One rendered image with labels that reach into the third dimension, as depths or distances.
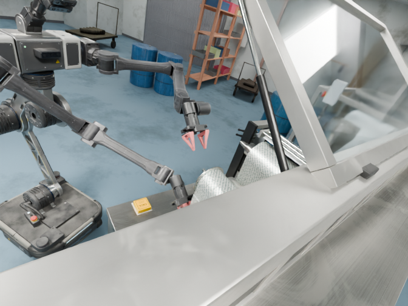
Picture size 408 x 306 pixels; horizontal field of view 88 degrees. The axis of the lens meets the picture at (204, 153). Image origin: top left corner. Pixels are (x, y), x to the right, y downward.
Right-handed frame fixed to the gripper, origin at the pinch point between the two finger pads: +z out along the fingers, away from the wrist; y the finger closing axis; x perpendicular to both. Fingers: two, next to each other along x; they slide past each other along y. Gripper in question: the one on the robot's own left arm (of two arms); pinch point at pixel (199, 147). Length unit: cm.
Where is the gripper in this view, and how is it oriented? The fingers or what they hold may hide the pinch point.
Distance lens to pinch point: 90.3
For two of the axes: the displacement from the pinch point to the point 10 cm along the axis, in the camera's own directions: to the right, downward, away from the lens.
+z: 2.6, 9.6, -1.0
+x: 5.5, -2.3, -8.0
